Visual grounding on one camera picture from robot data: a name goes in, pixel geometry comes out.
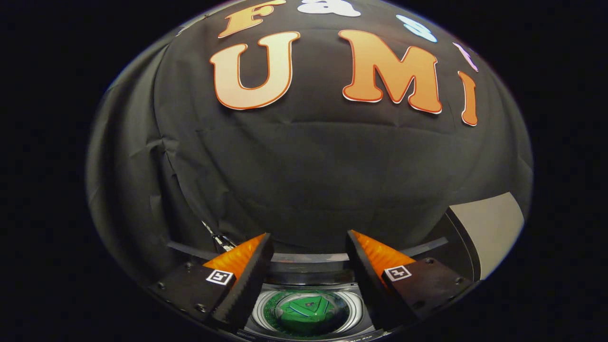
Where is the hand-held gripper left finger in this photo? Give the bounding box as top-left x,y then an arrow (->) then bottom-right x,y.
149,232 -> 276,333

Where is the black backdrop cloth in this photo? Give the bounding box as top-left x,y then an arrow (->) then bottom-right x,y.
85,0 -> 533,285

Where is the dark grey washing machine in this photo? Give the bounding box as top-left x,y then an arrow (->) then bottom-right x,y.
240,266 -> 388,342

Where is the green polo shirt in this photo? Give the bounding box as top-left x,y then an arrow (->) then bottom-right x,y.
264,291 -> 350,336

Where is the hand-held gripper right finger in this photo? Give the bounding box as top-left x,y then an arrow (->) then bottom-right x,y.
345,229 -> 474,332

